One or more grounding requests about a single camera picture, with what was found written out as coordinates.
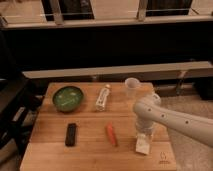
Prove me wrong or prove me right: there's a white plastic bottle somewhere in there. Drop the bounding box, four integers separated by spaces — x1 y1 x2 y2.
95 84 111 111

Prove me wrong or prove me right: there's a clear plastic cup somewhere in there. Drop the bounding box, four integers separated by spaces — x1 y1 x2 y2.
124 77 141 100

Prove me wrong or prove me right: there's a black remote control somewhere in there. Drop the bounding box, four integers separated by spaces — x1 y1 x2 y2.
65 123 77 146

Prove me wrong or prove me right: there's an orange carrot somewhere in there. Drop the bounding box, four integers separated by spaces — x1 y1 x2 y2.
106 124 117 146

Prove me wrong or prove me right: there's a long grey bench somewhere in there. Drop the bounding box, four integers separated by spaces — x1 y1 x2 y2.
23 61 213 80

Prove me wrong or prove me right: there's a green bowl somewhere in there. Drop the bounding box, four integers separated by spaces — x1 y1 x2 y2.
52 86 84 112

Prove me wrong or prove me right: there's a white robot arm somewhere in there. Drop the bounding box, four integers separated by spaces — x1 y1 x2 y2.
133 93 213 148

